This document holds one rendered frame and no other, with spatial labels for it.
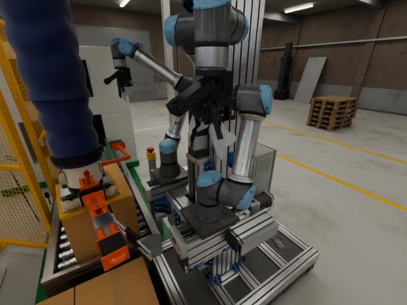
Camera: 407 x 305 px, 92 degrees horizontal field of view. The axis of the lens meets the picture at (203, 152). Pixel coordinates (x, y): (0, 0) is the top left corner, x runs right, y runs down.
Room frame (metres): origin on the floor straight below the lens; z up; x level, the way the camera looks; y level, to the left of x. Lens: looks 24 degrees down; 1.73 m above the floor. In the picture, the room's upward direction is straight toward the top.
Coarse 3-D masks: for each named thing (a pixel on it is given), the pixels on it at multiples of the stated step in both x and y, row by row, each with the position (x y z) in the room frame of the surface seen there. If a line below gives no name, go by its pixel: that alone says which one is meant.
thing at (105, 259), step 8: (120, 232) 0.48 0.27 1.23; (96, 240) 0.44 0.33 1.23; (104, 240) 0.44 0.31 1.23; (112, 240) 0.44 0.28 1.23; (120, 240) 0.44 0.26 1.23; (104, 248) 0.41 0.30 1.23; (112, 248) 0.41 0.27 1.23; (120, 248) 0.42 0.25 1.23; (104, 256) 0.39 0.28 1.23; (112, 256) 0.39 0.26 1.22; (128, 256) 0.42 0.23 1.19; (104, 264) 0.38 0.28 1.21
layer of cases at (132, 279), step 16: (112, 272) 0.81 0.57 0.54; (128, 272) 0.81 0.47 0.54; (144, 272) 0.81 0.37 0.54; (80, 288) 0.71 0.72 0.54; (96, 288) 0.71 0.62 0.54; (112, 288) 0.71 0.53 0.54; (128, 288) 0.71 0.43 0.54; (144, 288) 0.71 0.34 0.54; (48, 304) 0.63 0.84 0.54; (64, 304) 0.63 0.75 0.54; (80, 304) 0.63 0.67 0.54; (96, 304) 0.63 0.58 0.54; (112, 304) 0.63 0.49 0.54; (128, 304) 0.63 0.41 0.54; (144, 304) 0.63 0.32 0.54
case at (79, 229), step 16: (112, 176) 1.30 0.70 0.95; (128, 192) 1.08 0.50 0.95; (112, 208) 0.98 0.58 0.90; (128, 208) 1.03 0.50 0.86; (64, 224) 0.85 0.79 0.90; (80, 224) 0.88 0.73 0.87; (128, 224) 1.02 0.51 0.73; (80, 240) 0.87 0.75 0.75; (80, 256) 0.86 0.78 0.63; (96, 256) 0.90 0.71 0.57
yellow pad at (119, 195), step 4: (108, 172) 1.10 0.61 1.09; (104, 176) 1.02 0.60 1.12; (108, 184) 0.92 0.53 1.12; (112, 184) 0.96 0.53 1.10; (116, 184) 0.97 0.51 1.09; (104, 188) 0.91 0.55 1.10; (120, 192) 0.88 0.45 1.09; (112, 196) 0.85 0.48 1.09; (116, 196) 0.85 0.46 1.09; (120, 196) 0.85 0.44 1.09; (108, 200) 0.82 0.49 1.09; (112, 200) 0.83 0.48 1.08
